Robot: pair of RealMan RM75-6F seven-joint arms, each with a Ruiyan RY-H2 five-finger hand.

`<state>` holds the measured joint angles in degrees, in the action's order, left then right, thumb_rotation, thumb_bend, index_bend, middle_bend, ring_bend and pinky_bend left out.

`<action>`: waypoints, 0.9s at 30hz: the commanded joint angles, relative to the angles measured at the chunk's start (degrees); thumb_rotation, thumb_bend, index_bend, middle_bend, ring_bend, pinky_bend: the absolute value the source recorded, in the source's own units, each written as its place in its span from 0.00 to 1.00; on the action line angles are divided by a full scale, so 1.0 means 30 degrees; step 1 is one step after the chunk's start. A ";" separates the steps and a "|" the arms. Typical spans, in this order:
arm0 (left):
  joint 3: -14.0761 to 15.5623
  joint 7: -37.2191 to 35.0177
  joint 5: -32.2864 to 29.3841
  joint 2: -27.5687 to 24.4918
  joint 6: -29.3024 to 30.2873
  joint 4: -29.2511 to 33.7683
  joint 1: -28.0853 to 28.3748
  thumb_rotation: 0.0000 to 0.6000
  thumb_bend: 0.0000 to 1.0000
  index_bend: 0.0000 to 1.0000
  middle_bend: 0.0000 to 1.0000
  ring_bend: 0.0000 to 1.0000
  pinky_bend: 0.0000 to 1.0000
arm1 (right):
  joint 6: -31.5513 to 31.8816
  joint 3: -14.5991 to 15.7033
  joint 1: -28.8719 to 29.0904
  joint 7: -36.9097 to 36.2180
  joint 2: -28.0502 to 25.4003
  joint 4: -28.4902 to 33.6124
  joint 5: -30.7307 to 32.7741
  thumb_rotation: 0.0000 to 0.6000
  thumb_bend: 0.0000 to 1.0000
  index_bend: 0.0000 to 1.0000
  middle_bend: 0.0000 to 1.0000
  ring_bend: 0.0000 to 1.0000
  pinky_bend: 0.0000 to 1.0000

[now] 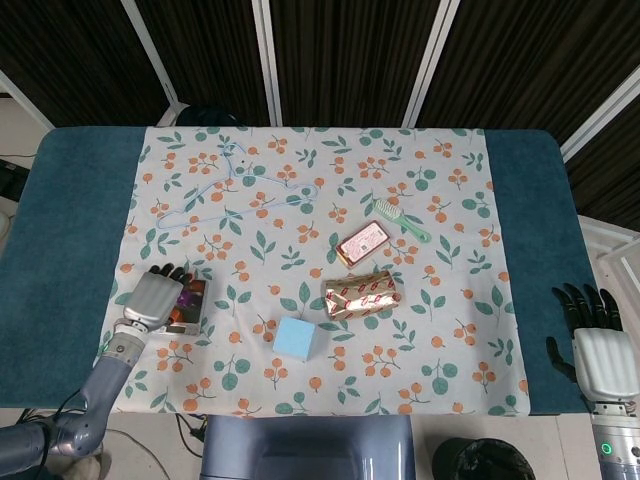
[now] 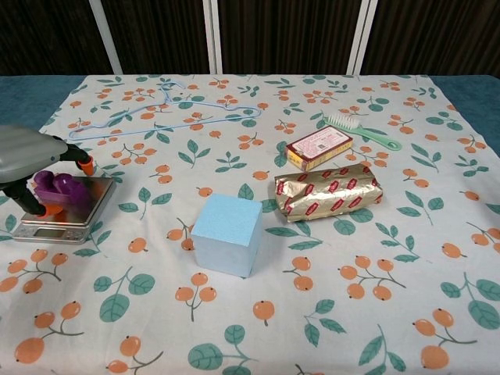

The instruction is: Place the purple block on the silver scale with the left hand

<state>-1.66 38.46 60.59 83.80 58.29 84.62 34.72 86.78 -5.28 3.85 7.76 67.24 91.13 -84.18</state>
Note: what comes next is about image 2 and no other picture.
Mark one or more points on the light blue foam cube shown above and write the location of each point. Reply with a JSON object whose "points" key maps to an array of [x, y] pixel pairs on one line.
{"points": [[228, 234]]}

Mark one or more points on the red and gold box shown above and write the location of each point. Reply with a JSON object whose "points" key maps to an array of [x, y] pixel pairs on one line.
{"points": [[318, 148]]}

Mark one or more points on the silver digital kitchen scale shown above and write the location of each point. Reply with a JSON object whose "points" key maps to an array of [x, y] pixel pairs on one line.
{"points": [[66, 218]]}

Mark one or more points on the purple toy brick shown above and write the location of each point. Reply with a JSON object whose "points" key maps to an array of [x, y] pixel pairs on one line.
{"points": [[61, 189]]}

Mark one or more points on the gold foil wrapped package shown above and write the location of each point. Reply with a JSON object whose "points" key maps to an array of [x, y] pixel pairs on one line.
{"points": [[326, 191]]}

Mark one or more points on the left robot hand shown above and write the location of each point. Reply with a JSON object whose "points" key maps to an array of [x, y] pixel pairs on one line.
{"points": [[27, 160]]}

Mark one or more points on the floral patterned tablecloth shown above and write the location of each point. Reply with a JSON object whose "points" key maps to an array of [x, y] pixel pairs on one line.
{"points": [[250, 234]]}

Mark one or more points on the green hair brush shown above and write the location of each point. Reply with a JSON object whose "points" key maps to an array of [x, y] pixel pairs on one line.
{"points": [[359, 131]]}

